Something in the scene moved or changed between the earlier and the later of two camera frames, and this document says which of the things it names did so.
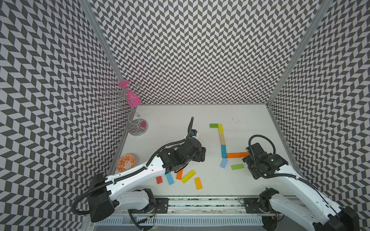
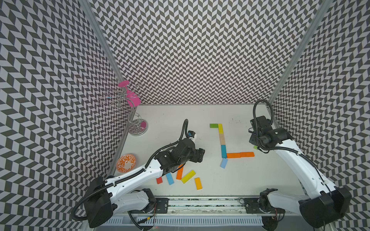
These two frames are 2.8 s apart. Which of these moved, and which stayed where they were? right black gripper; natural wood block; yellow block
Moved: right black gripper
Stayed: yellow block; natural wood block
